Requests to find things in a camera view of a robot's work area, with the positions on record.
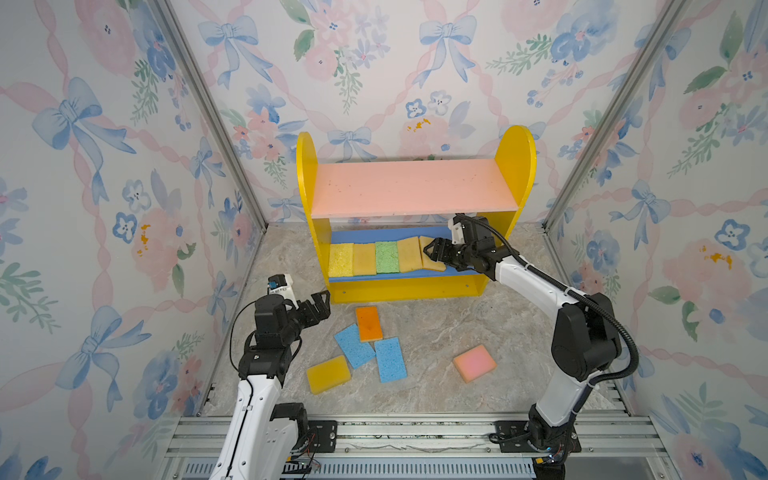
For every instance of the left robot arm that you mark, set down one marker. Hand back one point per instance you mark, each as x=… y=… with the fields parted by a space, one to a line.
x=265 y=433

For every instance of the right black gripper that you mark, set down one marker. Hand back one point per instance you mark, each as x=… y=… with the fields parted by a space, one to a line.
x=440 y=248

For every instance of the small yellow sponge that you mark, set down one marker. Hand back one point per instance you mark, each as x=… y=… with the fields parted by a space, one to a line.
x=427 y=262

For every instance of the aluminium mounting rail frame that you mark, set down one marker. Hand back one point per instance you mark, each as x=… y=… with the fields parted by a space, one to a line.
x=613 y=445

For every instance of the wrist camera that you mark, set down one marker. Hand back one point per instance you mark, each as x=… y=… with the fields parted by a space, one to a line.
x=282 y=285
x=464 y=229

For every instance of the yellow pink blue toy shelf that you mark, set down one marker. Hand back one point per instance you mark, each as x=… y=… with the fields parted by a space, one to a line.
x=496 y=189

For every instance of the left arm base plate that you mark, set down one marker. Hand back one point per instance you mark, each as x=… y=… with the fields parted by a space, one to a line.
x=319 y=437

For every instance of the pale yellow sponge underneath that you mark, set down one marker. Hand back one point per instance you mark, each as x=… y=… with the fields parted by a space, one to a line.
x=409 y=254

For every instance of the bright yellow cellulose sponge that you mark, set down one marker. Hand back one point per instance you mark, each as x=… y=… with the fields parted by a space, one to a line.
x=341 y=260

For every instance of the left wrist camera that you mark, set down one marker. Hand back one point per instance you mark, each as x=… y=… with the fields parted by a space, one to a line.
x=282 y=285

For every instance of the thick yellow sponge front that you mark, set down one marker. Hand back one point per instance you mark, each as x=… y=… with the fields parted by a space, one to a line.
x=327 y=375

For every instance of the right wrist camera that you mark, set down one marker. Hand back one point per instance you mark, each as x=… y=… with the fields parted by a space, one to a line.
x=464 y=229

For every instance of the yellow sponge with green back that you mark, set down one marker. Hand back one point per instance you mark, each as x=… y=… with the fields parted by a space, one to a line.
x=364 y=259

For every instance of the left corner aluminium post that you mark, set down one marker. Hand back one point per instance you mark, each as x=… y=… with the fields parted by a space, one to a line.
x=179 y=45

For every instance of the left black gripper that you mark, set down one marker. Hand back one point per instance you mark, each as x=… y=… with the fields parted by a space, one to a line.
x=320 y=307

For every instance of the blue sponge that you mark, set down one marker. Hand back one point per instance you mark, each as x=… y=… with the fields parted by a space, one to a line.
x=357 y=353
x=390 y=360

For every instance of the pink orange sponge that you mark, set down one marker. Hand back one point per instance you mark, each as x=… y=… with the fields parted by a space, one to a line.
x=474 y=363

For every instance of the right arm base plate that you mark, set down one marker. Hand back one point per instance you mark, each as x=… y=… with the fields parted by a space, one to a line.
x=534 y=437

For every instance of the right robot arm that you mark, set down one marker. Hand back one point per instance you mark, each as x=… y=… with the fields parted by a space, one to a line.
x=584 y=343

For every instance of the right corner aluminium post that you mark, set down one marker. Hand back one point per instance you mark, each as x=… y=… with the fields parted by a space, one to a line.
x=660 y=32

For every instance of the corner aluminium post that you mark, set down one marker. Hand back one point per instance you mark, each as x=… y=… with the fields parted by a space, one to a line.
x=179 y=45
x=660 y=32

